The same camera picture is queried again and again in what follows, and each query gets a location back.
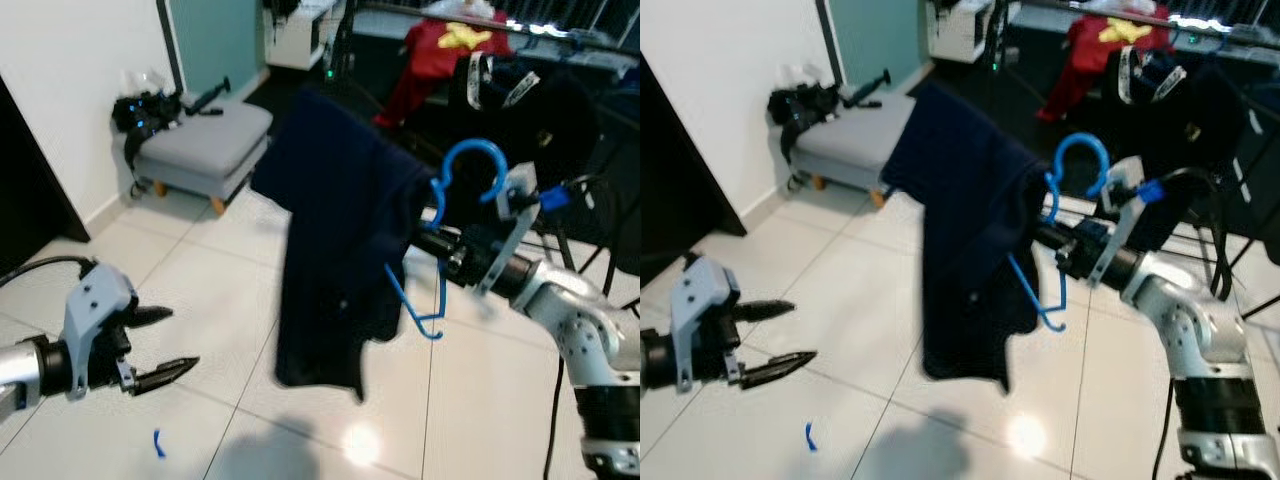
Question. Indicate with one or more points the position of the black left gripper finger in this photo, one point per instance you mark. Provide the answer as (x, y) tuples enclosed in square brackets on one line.
[(150, 316), (165, 376), (780, 370), (765, 310)]

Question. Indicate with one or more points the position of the navy blue garment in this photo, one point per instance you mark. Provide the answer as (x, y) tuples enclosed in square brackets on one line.
[(340, 250), (965, 240)]

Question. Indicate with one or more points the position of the blue plastic clothes hanger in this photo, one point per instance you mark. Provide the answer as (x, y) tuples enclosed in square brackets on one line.
[(470, 144), (1085, 138)]

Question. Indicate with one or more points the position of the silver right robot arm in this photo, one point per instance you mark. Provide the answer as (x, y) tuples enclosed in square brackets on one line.
[(1190, 320), (590, 320)]

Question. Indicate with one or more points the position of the black shirt white printed band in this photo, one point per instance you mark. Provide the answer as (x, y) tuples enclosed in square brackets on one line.
[(1200, 120), (560, 130)]

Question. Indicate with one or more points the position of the grey upholstered ottoman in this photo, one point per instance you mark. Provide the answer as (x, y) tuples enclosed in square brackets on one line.
[(205, 140), (850, 135)]

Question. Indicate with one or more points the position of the red garment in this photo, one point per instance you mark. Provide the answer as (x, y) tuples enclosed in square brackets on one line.
[(1085, 60), (420, 60)]

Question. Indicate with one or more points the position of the white cabinet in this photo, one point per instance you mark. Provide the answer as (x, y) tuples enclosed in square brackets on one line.
[(960, 30), (300, 35)]

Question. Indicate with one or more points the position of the black metal clothes rack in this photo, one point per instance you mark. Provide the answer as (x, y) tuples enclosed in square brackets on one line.
[(1250, 35)]

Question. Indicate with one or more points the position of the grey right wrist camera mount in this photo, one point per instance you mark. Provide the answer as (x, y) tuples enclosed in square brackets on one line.
[(522, 188), (1128, 180)]

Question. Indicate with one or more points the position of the black camera gear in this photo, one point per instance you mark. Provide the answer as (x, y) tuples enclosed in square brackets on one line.
[(145, 112), (800, 105)]

